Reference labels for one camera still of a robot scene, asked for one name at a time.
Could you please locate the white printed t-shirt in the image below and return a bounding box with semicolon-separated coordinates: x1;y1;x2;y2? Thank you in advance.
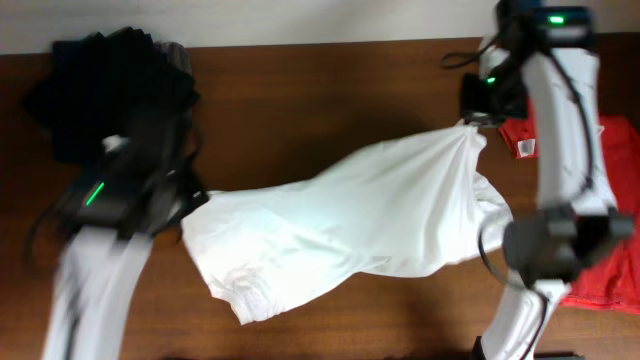
182;126;512;324

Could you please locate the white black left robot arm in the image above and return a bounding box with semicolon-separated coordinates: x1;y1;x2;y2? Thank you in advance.
37;107;209;360

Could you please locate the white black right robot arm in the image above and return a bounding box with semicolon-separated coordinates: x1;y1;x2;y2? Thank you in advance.
461;0;635;360

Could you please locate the black folded garment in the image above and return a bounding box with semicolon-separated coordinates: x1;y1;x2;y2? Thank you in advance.
21;27;198;165

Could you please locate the red lettered t-shirt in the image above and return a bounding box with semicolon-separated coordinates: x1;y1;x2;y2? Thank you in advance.
498;99;640;315

